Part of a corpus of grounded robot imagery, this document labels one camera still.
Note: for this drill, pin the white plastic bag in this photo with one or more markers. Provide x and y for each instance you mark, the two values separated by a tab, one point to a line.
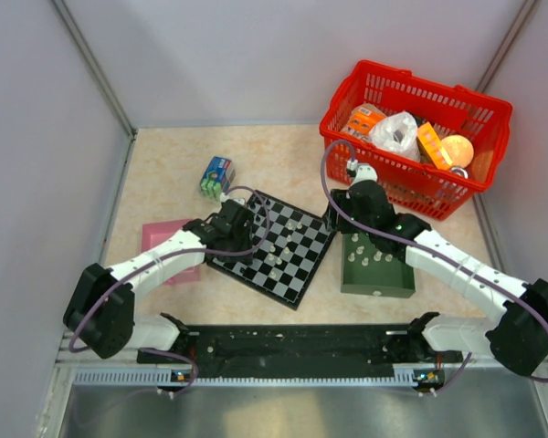
397	134

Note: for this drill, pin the orange box right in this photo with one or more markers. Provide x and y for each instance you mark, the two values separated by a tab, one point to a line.
432	147

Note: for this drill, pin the orange box left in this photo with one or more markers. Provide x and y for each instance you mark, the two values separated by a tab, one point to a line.
362	119

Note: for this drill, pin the green plastic tray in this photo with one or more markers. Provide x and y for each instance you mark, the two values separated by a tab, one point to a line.
378	279

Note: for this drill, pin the grey cable duct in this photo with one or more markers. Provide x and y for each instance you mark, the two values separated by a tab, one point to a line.
164	377

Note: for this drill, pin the black white chess board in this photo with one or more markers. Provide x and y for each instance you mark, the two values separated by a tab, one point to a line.
308	248

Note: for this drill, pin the blue green sponge pack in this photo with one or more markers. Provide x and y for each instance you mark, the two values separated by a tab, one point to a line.
217	177

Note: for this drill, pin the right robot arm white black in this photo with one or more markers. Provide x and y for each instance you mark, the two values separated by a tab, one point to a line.
514	326

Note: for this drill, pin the red plastic basket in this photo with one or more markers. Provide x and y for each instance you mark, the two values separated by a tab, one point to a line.
412	179

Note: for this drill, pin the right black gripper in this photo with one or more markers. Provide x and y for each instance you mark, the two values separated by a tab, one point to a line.
341	200

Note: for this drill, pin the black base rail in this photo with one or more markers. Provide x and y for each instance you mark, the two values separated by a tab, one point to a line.
305	351

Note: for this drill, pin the orange box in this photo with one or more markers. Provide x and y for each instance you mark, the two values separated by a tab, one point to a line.
432	147
362	119

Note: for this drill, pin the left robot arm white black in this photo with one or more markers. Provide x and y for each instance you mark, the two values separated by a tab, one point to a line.
102	311

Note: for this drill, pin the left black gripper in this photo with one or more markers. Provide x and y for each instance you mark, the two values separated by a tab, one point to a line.
247	234

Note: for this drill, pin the orange ball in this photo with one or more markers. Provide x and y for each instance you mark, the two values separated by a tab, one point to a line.
459	149

